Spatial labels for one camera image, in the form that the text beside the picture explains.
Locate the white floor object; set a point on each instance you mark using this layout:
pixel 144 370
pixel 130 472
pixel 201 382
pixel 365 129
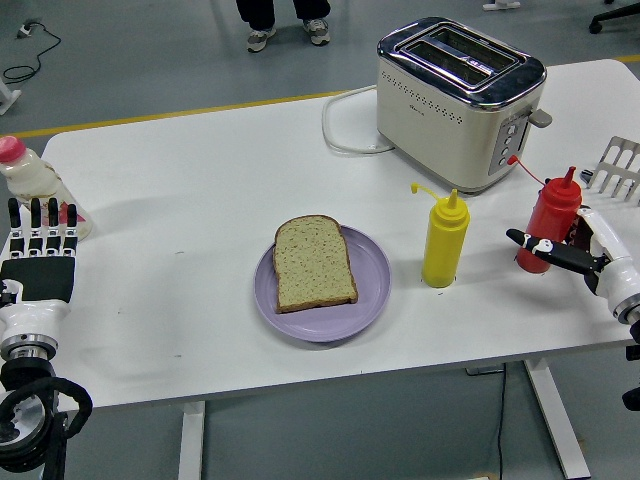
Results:
pixel 500 4

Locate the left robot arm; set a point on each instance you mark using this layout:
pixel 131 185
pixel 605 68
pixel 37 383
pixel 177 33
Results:
pixel 30 367

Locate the white stand base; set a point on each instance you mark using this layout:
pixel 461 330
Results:
pixel 7 100

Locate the cream and chrome toaster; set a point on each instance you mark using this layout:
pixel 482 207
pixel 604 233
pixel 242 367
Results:
pixel 425 125

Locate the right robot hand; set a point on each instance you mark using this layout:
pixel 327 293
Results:
pixel 612 250

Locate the black table control box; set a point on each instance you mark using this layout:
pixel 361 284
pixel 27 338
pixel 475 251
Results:
pixel 633 353

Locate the black office chair base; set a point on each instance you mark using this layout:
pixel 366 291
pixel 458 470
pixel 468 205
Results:
pixel 612 14

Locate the person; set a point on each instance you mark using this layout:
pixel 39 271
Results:
pixel 260 12

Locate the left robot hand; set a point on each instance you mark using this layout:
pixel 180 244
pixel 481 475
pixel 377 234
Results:
pixel 37 277

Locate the purple plate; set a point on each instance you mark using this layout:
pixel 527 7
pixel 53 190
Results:
pixel 325 322

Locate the yellow squeeze bottle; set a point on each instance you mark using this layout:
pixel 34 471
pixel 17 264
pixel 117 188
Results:
pixel 442 240

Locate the red squeeze bottle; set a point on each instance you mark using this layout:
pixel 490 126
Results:
pixel 555 205

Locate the white table leg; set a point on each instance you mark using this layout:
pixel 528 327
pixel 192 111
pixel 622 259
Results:
pixel 191 440
pixel 557 420

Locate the milk bottle with pink cap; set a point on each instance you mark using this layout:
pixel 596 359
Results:
pixel 30 175

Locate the bread slice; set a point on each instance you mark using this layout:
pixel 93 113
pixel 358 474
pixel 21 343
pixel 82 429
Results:
pixel 312 265

